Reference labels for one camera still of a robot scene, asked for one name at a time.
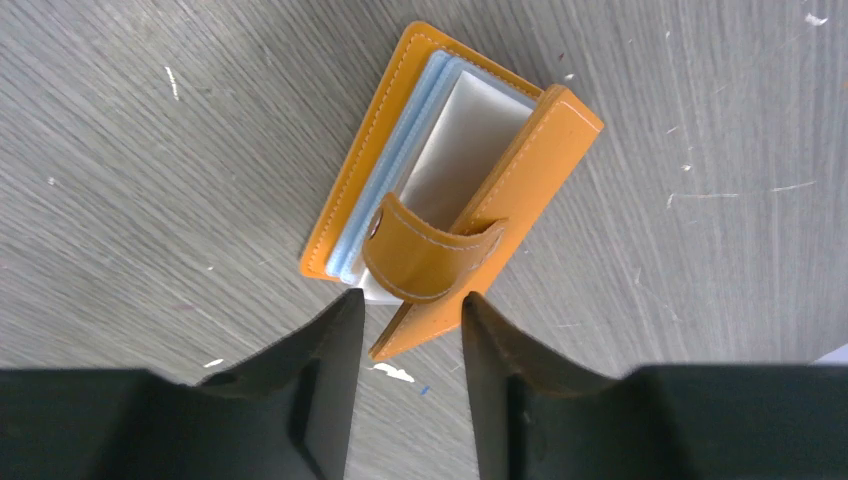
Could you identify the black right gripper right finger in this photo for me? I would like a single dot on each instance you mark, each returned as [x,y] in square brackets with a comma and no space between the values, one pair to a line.
[535,413]

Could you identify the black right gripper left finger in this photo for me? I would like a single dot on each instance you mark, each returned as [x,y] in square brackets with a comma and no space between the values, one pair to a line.
[286,411]

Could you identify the orange leather card holder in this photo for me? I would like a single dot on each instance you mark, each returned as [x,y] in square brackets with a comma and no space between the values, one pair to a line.
[454,161]

